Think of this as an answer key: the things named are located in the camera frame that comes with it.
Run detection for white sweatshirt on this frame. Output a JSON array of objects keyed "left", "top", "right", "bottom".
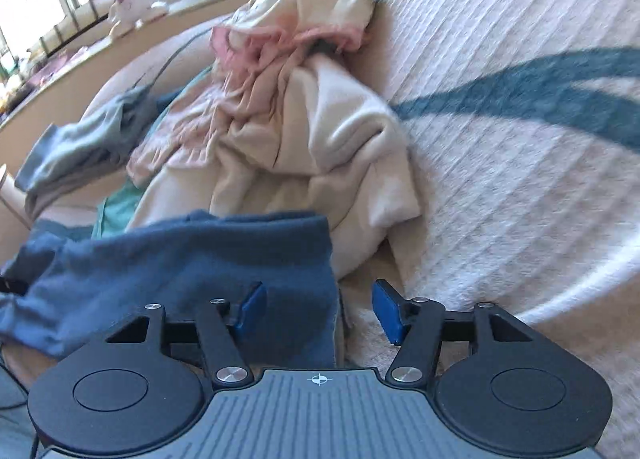
[{"left": 127, "top": 56, "right": 422, "bottom": 280}]

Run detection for teal garment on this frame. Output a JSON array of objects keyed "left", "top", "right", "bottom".
[{"left": 91, "top": 66, "right": 213, "bottom": 240}]

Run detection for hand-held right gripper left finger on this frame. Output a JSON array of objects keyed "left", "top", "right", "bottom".
[{"left": 102, "top": 281, "right": 268, "bottom": 390}]

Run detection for grey sweatpants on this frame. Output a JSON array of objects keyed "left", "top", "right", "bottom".
[{"left": 15, "top": 124, "right": 131, "bottom": 220}]

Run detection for dark blue garment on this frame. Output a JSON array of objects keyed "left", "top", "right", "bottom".
[{"left": 0, "top": 210, "right": 343, "bottom": 371}]

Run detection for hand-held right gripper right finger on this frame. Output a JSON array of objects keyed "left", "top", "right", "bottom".
[{"left": 372, "top": 279, "right": 538, "bottom": 387}]

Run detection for cream garment with pink ruffles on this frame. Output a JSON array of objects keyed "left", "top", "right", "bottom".
[{"left": 125, "top": 0, "right": 378, "bottom": 184}]

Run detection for windowsill clutter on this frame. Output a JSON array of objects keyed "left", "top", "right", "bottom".
[{"left": 0, "top": 39, "right": 66, "bottom": 110}]

